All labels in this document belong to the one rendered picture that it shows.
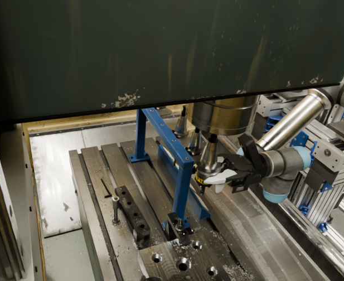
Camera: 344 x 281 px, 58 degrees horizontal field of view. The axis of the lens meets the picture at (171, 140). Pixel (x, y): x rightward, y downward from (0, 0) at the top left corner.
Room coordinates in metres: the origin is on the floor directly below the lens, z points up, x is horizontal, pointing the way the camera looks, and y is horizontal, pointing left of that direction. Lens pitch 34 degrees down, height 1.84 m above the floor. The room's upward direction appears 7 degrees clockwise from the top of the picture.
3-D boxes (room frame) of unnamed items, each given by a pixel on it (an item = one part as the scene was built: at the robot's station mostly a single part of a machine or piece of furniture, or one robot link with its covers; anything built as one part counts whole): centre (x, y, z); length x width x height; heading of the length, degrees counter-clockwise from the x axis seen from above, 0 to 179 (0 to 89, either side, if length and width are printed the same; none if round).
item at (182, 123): (0.97, -0.03, 1.26); 0.04 x 0.04 x 0.07
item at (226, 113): (0.63, -0.10, 1.55); 0.16 x 0.16 x 0.12
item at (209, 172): (0.63, -0.10, 1.34); 0.06 x 0.06 x 0.03
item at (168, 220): (0.71, -0.06, 0.97); 0.13 x 0.03 x 0.15; 28
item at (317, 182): (1.27, -0.88, 0.89); 0.36 x 0.10 x 0.09; 119
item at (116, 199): (0.78, 0.17, 0.96); 0.03 x 0.03 x 0.13
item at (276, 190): (0.77, -0.35, 1.20); 0.11 x 0.08 x 0.11; 33
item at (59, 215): (1.21, 0.20, 0.75); 0.89 x 0.70 x 0.26; 118
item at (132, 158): (1.19, 0.15, 1.05); 0.10 x 0.05 x 0.30; 118
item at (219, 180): (0.61, -0.14, 1.30); 0.09 x 0.03 x 0.06; 130
